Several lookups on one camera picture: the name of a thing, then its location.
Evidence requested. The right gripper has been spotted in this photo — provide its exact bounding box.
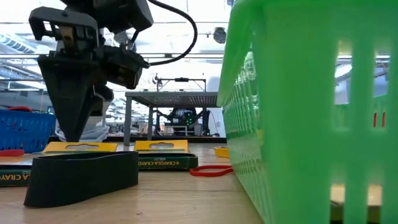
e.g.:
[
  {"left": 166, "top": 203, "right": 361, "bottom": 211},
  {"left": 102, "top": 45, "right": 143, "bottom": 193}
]
[{"left": 62, "top": 0, "right": 154, "bottom": 90}]

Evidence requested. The red rubber band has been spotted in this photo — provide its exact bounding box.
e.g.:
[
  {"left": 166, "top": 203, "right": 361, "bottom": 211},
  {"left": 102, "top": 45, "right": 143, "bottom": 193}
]
[
  {"left": 6, "top": 106, "right": 33, "bottom": 113},
  {"left": 188, "top": 164, "right": 234, "bottom": 178},
  {"left": 0, "top": 149, "right": 25, "bottom": 157}
]

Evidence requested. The black wide rubber band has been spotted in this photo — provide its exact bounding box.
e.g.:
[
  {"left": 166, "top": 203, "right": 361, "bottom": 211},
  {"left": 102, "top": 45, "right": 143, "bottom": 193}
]
[{"left": 24, "top": 151, "right": 140, "bottom": 208}]

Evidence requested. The green plastic basket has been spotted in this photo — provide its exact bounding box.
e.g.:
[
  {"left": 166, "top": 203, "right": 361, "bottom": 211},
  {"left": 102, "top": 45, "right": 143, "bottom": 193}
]
[{"left": 216, "top": 0, "right": 398, "bottom": 224}]

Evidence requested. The white cylindrical spotlight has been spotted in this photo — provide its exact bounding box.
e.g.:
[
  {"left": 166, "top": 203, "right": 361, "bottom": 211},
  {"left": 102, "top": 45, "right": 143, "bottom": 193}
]
[{"left": 77, "top": 83, "right": 115, "bottom": 133}]

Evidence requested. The blue plastic basket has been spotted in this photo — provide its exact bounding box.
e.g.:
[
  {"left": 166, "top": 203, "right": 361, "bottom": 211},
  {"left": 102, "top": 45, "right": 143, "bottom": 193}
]
[{"left": 0, "top": 108, "right": 57, "bottom": 154}]

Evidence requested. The grey perforated metal riser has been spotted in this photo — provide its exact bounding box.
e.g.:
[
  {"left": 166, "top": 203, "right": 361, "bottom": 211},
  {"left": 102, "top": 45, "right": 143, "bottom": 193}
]
[{"left": 123, "top": 91, "right": 218, "bottom": 146}]

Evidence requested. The black ceiling device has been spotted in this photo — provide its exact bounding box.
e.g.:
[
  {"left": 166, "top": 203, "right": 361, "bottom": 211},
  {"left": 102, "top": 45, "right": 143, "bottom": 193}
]
[{"left": 213, "top": 27, "right": 227, "bottom": 44}]

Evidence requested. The background robot station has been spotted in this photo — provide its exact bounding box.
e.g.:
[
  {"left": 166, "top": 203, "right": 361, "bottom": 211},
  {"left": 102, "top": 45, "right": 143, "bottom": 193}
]
[{"left": 151, "top": 73, "right": 216, "bottom": 137}]

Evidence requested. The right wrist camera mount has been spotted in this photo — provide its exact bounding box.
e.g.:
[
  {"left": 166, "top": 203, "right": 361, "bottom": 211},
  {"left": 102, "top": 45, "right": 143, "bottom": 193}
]
[{"left": 28, "top": 6, "right": 101, "bottom": 58}]

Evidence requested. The white coiled cord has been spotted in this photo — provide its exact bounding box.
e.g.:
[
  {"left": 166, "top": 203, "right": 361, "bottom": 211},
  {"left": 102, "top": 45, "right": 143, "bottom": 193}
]
[{"left": 55, "top": 124, "right": 110, "bottom": 144}]

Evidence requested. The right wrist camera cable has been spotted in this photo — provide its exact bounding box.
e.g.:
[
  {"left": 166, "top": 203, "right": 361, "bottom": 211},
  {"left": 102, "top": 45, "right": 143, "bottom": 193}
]
[{"left": 147, "top": 0, "right": 199, "bottom": 67}]

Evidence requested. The black aluminium table frame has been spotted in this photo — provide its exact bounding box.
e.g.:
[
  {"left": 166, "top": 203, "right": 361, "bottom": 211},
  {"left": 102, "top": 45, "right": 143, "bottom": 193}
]
[{"left": 48, "top": 134, "right": 228, "bottom": 144}]

